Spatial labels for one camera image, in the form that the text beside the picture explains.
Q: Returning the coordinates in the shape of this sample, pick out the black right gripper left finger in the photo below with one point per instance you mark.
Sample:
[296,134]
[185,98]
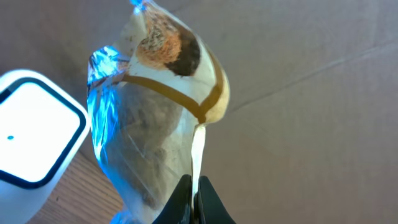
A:
[178,209]

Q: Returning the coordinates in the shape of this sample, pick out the clear bagged bread snack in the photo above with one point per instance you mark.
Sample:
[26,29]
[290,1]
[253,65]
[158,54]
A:
[151,95]

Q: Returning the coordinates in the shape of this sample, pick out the white barcode scanner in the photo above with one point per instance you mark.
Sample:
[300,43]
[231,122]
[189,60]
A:
[42,128]

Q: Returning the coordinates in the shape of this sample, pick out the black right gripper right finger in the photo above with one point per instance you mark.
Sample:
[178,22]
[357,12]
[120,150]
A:
[209,207]

